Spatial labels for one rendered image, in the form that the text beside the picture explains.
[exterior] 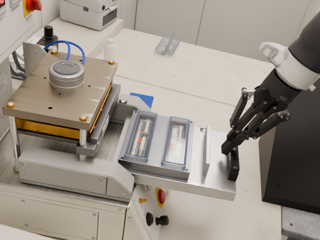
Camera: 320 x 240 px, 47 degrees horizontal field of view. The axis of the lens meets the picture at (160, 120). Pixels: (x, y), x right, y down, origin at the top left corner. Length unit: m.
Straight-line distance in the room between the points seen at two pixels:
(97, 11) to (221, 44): 1.81
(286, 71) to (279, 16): 2.59
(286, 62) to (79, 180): 0.49
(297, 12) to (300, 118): 2.18
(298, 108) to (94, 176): 0.70
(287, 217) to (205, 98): 0.63
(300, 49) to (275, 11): 2.58
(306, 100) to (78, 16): 1.17
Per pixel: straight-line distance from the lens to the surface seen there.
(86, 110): 0.79
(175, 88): 1.60
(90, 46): 1.76
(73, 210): 0.90
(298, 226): 1.19
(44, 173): 0.85
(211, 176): 0.89
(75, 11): 1.94
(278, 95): 0.81
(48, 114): 0.78
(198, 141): 0.98
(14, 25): 0.90
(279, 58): 0.80
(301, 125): 1.24
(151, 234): 0.96
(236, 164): 0.88
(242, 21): 3.38
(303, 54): 0.77
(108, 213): 0.88
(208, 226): 1.08
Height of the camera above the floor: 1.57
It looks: 36 degrees down
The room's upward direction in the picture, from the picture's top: 10 degrees clockwise
